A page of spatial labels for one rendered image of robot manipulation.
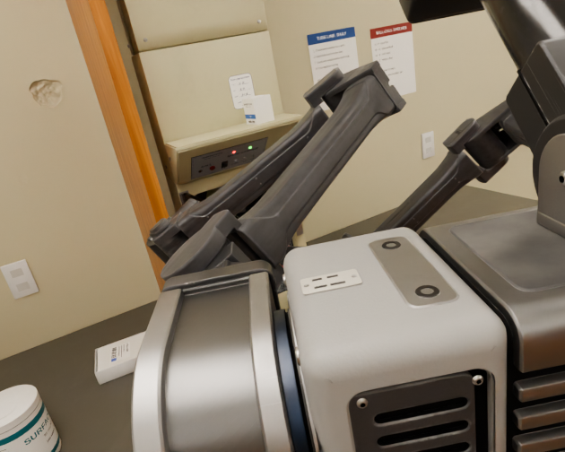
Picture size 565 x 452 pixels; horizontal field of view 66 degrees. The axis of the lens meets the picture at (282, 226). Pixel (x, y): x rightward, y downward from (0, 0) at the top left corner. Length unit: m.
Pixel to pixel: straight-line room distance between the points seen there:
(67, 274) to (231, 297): 1.29
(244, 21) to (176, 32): 0.17
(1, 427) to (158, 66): 0.80
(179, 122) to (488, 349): 0.94
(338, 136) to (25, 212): 1.14
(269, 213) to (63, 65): 1.09
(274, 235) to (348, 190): 1.39
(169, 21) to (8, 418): 0.89
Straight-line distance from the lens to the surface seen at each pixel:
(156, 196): 1.00
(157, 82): 1.07
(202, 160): 1.02
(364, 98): 0.62
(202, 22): 1.11
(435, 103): 2.11
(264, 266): 0.33
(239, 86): 1.13
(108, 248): 1.56
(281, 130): 1.06
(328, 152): 0.55
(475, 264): 0.27
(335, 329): 0.22
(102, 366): 1.31
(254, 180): 0.72
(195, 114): 1.09
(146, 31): 1.08
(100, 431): 1.17
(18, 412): 1.09
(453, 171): 0.89
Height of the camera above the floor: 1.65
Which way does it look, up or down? 21 degrees down
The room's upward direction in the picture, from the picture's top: 11 degrees counter-clockwise
